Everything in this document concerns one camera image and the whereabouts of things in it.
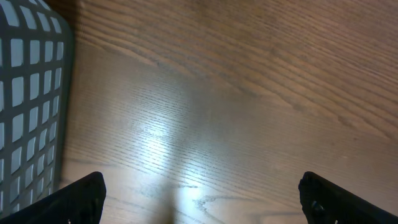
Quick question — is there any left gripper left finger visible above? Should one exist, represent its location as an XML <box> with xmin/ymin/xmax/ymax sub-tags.
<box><xmin>1</xmin><ymin>172</ymin><xmax>106</xmax><ymax>224</ymax></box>

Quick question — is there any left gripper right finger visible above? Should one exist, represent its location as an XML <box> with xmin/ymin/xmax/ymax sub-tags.
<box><xmin>298</xmin><ymin>171</ymin><xmax>397</xmax><ymax>224</ymax></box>

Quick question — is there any grey plastic mesh basket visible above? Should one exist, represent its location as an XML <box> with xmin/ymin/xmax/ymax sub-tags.
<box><xmin>1</xmin><ymin>0</ymin><xmax>74</xmax><ymax>217</ymax></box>

